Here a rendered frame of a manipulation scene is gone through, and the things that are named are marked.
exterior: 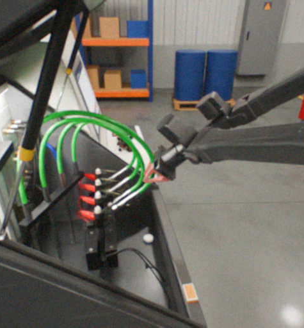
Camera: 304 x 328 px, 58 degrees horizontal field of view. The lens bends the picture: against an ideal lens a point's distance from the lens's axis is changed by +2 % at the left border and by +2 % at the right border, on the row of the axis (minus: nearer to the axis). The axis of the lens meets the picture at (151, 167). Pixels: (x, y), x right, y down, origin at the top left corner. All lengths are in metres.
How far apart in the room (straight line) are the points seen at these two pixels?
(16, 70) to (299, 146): 0.92
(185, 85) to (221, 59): 0.77
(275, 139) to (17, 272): 0.45
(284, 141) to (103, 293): 0.41
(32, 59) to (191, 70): 4.53
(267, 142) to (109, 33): 5.61
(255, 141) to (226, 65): 5.10
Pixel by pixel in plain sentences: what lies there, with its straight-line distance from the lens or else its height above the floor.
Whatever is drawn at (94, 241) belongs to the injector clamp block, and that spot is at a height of 0.98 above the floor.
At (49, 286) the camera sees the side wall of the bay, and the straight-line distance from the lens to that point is 0.55.
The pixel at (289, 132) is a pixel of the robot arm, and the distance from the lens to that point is 0.43.
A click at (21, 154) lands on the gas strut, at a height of 1.46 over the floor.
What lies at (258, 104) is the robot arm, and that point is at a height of 1.41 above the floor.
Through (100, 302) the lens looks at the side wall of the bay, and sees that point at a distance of 0.59.
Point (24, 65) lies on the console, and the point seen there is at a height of 1.48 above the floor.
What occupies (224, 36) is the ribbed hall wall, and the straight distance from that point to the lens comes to 7.43.
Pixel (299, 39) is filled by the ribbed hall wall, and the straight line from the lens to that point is 8.12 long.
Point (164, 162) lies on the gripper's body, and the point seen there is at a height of 1.28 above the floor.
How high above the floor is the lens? 1.63
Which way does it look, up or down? 29 degrees down
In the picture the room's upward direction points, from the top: straight up
